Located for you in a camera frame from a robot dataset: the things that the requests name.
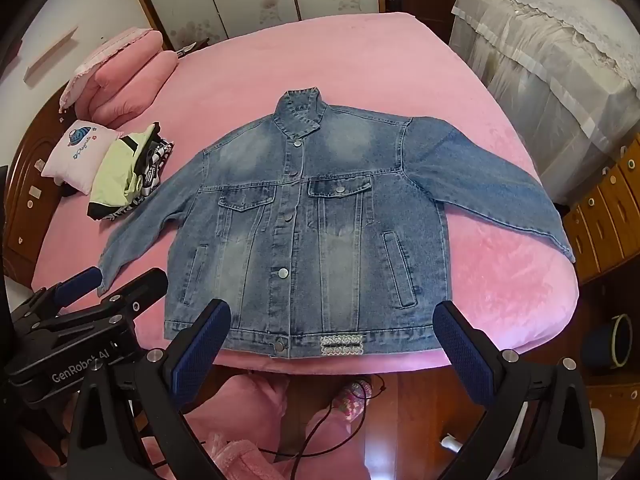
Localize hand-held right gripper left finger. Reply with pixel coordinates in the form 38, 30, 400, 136
67, 299, 232, 480

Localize white printed cushion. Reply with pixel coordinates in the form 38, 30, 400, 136
41, 120, 123, 196

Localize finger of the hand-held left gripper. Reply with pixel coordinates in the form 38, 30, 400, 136
37, 268, 169, 333
10, 266, 103, 321

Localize wooden drawer cabinet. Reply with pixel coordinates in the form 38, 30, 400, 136
562, 132, 640, 286

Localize black cable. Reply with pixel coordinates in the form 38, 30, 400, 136
260, 375, 388, 463

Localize dark round bucket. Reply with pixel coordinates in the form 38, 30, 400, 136
597, 313, 633, 368

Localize pink fuzzy pants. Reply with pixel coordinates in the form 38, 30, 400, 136
182, 372, 381, 480

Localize wooden wall strip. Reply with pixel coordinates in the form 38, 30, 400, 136
24, 27, 77, 81

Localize blue denim jacket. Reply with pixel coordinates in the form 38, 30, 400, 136
96, 87, 577, 359

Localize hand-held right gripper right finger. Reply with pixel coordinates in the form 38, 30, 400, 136
432, 301, 598, 480

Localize pink bed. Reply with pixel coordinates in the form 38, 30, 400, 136
27, 10, 583, 376

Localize wooden headboard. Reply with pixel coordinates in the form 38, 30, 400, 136
0, 92, 68, 288

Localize pink patterned slipper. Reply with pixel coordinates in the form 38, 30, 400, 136
332, 380, 373, 418

